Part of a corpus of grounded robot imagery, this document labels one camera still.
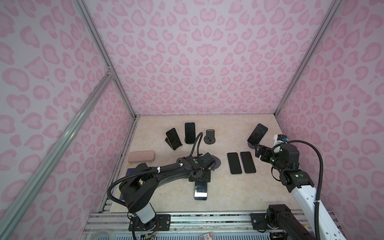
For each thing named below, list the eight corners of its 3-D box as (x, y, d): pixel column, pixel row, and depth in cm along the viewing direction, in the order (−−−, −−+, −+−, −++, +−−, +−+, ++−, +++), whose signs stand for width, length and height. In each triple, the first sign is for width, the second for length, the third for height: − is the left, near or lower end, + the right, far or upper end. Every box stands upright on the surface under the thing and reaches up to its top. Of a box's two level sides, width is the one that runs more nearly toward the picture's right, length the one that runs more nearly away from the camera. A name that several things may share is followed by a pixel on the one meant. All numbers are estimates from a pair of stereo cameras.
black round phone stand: (203, 144, 105) (204, 135, 97) (203, 139, 108) (204, 129, 100) (213, 144, 105) (214, 135, 97) (213, 138, 108) (214, 129, 100)
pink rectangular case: (128, 162, 97) (126, 160, 95) (131, 152, 102) (130, 150, 100) (154, 162, 97) (153, 160, 95) (156, 152, 102) (155, 150, 100)
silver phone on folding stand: (185, 144, 105) (184, 132, 95) (186, 134, 110) (184, 122, 100) (195, 144, 105) (194, 132, 95) (195, 134, 110) (194, 122, 100)
